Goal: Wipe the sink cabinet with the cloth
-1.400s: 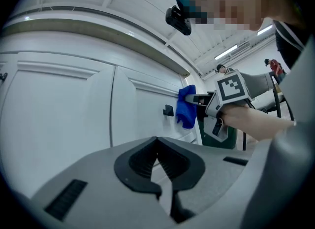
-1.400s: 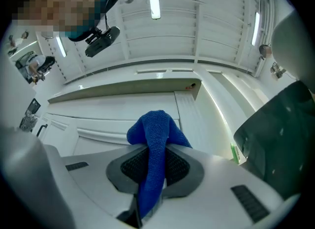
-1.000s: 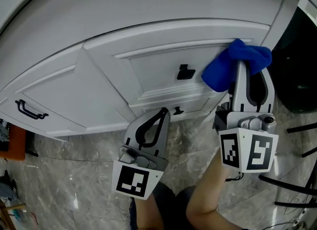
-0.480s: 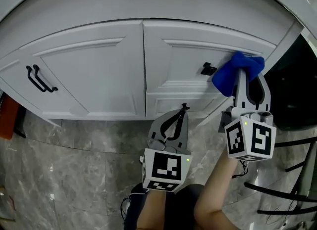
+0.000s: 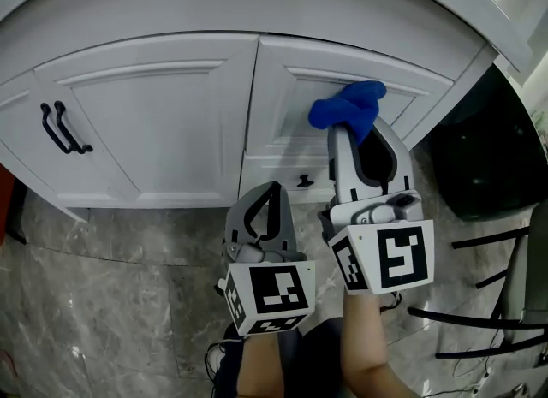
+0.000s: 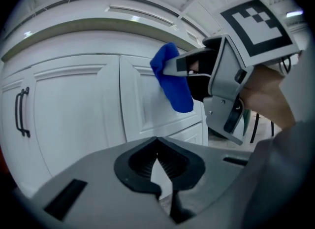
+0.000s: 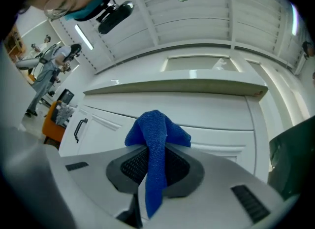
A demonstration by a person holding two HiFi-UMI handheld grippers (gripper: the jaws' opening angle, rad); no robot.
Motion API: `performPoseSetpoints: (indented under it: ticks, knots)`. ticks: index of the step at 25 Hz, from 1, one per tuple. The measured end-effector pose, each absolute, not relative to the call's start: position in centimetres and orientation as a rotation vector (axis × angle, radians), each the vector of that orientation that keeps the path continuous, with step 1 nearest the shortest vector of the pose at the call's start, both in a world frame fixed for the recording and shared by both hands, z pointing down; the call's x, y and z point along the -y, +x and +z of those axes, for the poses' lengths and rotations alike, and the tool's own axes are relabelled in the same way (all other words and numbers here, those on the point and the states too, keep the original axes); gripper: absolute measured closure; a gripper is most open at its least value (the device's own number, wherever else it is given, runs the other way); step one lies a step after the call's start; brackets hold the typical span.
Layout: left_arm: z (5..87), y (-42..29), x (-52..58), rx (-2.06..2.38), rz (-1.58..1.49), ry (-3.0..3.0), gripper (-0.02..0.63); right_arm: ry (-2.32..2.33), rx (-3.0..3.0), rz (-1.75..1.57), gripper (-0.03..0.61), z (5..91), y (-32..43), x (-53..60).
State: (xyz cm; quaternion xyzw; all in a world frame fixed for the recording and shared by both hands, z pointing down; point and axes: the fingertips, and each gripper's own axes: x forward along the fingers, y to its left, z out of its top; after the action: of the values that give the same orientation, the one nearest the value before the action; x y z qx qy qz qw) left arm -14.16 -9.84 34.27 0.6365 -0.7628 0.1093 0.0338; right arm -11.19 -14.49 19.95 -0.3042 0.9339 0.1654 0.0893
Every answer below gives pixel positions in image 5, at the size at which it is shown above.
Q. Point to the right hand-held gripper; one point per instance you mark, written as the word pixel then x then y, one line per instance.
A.
pixel 402 255

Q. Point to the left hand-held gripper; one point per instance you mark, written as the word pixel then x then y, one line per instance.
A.
pixel 278 289

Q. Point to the small white drawer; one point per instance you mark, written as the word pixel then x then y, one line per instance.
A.
pixel 274 182

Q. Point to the blue cloth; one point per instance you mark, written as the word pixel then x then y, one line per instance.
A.
pixel 347 109

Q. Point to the white cabinet door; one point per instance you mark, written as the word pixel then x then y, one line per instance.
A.
pixel 295 101
pixel 17 139
pixel 171 131

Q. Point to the person's left forearm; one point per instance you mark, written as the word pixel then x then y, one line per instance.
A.
pixel 261 366

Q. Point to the person's right forearm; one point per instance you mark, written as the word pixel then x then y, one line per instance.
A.
pixel 364 345

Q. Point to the white round table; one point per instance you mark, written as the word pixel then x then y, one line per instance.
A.
pixel 484 152

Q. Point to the person's legs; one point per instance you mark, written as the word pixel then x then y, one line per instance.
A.
pixel 312 358

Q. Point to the grey chair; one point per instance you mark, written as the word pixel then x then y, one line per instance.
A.
pixel 526 285

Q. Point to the white vanity cabinet with sink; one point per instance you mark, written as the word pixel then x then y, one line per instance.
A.
pixel 214 2

